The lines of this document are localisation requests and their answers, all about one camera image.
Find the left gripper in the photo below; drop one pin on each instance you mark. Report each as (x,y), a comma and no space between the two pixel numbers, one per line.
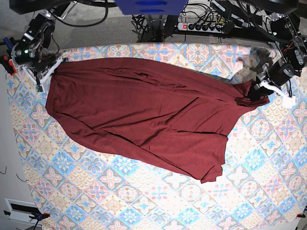
(275,79)

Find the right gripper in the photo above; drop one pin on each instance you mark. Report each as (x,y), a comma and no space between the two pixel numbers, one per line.
(39,71)

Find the dark red t-shirt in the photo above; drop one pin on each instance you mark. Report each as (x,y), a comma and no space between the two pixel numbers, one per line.
(167,116)

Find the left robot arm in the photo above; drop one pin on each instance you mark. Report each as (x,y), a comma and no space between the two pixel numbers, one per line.
(291,44)

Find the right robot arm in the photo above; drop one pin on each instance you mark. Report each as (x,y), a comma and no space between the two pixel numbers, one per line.
(31,52)

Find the orange black clamp upper left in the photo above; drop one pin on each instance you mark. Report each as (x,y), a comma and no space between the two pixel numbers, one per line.
(7,64)

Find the orange black clamp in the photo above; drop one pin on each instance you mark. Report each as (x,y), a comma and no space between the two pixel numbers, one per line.
(7,64)
(38,216)

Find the white power strip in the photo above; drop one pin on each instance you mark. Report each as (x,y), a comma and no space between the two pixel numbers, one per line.
(193,27)

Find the patterned tablecloth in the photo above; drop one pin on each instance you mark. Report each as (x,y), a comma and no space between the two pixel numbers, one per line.
(263,185)

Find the orange clamp lower right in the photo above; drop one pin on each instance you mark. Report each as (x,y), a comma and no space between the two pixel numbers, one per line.
(302,215)

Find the white floor box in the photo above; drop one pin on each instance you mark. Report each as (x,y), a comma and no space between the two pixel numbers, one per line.
(20,211)

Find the orange black clamp lower left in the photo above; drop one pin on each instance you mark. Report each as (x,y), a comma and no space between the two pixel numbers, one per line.
(38,216)

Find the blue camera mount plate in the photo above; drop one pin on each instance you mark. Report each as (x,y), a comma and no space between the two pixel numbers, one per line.
(151,7)

